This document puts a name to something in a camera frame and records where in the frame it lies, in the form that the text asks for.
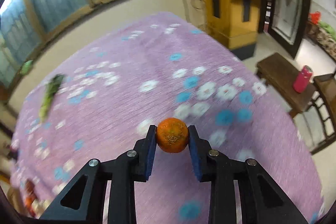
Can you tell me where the small orange tangerine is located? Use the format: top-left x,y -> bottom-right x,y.
155,118 -> 189,153

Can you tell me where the large dark red jujube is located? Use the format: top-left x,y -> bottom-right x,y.
25,179 -> 35,194

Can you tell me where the purple floral tablecloth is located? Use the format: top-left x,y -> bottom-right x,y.
11,12 -> 325,223

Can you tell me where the green bok choy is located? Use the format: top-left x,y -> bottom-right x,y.
39,74 -> 65,123

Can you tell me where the dark wooden stool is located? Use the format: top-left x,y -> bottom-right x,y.
256,53 -> 316,119

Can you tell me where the pink bottle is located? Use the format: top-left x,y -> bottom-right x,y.
293,65 -> 313,93

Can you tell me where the wooden chair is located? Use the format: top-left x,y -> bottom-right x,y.
293,73 -> 335,155

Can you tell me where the green cloth on windowsill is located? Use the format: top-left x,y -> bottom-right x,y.
20,60 -> 34,76

